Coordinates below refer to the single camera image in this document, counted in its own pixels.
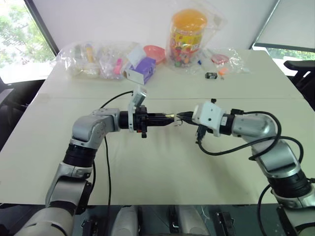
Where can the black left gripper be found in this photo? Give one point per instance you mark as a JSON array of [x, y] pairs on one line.
[[141, 120]]

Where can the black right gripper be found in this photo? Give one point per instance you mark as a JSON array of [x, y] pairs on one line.
[[200, 131]]

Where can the brass padlock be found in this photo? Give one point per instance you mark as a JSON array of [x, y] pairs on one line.
[[170, 115]]

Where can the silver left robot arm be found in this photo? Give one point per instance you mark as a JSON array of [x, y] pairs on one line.
[[83, 130]]

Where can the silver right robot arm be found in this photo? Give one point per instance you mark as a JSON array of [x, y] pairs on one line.
[[258, 125]]

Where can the small black box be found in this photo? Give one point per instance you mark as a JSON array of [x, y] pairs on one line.
[[211, 75]]

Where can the purple and white carton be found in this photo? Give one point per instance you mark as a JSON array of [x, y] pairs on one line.
[[142, 71]]

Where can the small orange clip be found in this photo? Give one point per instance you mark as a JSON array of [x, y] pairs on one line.
[[222, 73]]

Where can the small blue cap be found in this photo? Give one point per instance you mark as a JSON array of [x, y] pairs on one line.
[[199, 61]]

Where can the pink plastic bowl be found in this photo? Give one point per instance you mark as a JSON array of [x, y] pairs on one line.
[[155, 52]]

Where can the red-lidded small container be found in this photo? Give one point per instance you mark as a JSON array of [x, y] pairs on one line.
[[219, 59]]

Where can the white paper card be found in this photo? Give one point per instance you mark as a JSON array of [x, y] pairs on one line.
[[136, 55]]

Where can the clear crumpled plastic bag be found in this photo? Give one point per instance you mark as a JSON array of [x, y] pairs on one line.
[[236, 61]]

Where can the orange-lidded jar of toys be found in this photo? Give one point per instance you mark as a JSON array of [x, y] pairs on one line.
[[188, 37]]

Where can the clear bag of small toys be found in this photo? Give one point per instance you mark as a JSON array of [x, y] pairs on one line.
[[93, 61]]

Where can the clear bag around jar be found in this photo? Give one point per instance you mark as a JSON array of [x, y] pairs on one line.
[[216, 22]]

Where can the silver rounded robot housing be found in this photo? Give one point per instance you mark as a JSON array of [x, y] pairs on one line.
[[126, 221], [192, 221]]

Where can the black office chair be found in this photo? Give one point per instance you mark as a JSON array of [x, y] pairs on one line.
[[302, 73]]

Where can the white roller blind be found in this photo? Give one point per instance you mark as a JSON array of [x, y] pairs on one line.
[[290, 22]]

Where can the dark chair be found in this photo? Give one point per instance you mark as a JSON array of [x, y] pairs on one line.
[[12, 103]]

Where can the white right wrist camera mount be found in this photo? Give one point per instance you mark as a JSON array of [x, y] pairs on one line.
[[209, 115]]

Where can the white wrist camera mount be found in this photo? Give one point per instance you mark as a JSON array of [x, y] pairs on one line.
[[209, 115], [137, 97]]

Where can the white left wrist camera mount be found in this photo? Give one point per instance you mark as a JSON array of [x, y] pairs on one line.
[[137, 97]]

